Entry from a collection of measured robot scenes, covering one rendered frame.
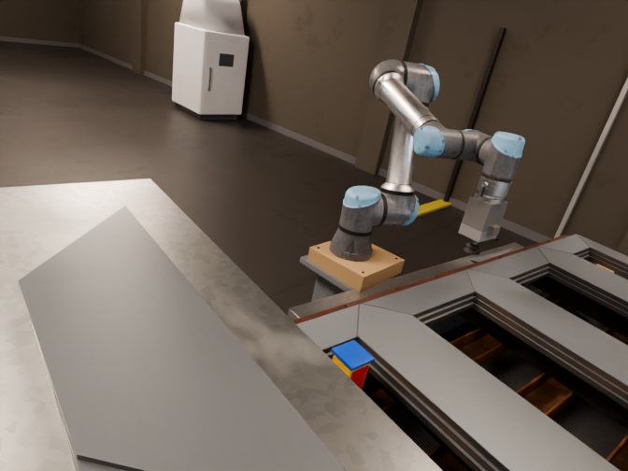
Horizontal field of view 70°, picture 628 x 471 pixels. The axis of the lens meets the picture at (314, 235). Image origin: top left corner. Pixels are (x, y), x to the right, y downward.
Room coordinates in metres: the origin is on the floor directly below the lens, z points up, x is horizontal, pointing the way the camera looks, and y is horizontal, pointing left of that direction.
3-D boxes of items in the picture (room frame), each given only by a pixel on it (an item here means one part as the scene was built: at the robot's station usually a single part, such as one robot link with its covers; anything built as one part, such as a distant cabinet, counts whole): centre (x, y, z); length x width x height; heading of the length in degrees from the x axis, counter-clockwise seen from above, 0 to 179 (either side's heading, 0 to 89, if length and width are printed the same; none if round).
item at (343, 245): (1.42, -0.14, 0.78); 0.15 x 0.15 x 0.10
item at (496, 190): (1.11, -0.42, 1.14); 0.08 x 0.08 x 0.05
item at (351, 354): (0.68, -0.12, 0.88); 0.06 x 0.06 x 0.02; 43
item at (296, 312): (1.44, -0.52, 0.67); 1.30 x 0.20 x 0.03; 133
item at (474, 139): (1.20, -0.36, 1.21); 0.11 x 0.11 x 0.08; 25
